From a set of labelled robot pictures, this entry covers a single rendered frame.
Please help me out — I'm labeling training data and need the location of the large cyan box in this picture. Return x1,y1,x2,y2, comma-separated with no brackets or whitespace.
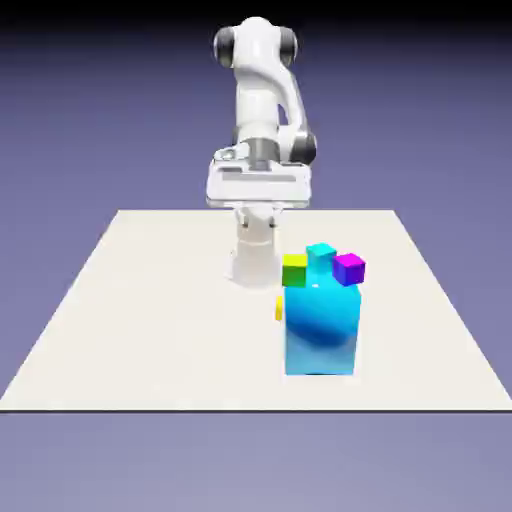
282,268,364,378

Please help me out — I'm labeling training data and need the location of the small cyan cube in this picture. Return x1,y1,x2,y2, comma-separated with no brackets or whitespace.
305,242,339,281

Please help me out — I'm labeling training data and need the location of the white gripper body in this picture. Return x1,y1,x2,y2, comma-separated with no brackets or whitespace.
205,158,313,210

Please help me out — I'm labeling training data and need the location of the small purple cube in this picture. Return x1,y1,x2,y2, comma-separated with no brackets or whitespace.
331,252,368,288

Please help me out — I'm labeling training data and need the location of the small green cube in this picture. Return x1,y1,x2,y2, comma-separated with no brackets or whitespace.
281,253,310,289

